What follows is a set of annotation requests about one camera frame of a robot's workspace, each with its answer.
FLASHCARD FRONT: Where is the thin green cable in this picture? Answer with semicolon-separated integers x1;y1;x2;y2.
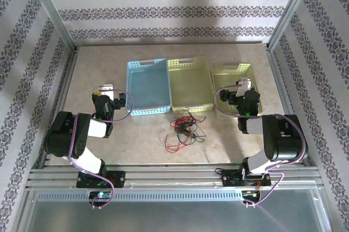
176;125;205;144

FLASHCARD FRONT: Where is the thin black cable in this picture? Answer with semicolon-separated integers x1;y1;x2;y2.
174;109;208;145

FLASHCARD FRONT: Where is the thin red cable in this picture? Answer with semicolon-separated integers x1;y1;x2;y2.
164;116;208;154

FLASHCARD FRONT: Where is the small yellow perforated basket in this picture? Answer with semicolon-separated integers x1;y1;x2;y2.
211;62;264;120

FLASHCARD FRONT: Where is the blue perforated plastic basket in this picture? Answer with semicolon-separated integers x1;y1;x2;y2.
125;57;172;117

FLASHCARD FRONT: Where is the large yellow perforated basket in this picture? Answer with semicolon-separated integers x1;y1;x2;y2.
166;56;215;114

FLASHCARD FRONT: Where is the small controller board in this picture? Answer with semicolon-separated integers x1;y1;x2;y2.
242;190;261;199
89;191;114;201

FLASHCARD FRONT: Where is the grey metal panel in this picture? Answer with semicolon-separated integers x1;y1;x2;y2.
16;191;333;232

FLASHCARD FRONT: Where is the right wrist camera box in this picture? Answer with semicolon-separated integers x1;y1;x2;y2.
236;78;253;98

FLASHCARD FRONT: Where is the aluminium side rail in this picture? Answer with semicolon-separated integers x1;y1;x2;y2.
267;47;314;169
38;47;80;169

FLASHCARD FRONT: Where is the aluminium rail below wall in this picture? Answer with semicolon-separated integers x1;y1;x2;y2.
73;39;269;47

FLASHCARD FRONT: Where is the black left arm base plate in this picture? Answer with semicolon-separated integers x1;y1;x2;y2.
76;170;126;189

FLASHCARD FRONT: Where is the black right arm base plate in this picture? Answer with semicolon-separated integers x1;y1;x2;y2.
222;169;270;188

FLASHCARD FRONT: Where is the aluminium cross rail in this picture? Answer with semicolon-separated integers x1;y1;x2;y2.
26;165;325;191

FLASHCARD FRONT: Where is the aluminium frame post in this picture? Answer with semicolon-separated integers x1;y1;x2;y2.
267;0;320;52
26;0;77;52

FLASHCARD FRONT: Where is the grey slotted cable duct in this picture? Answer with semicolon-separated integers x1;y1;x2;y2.
35;189;246;203

